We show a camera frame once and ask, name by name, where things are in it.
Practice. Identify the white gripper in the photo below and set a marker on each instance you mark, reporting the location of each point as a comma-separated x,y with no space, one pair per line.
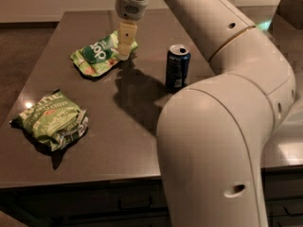
130,8

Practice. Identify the green rice chip bag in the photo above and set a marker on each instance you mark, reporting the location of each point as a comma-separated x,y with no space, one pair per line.
96,59

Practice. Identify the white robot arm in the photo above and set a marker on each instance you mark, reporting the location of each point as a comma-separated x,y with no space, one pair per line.
210,135

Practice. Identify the blue pepsi can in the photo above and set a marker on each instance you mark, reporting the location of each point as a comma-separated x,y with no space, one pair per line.
178,59

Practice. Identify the green jalapeno chip bag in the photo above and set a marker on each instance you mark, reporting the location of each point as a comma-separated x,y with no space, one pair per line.
55,121

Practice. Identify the dark box on counter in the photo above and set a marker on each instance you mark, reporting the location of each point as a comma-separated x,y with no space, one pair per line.
291,11

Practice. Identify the dark drawer handle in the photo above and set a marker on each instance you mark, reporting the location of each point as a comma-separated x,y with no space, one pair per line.
134,203

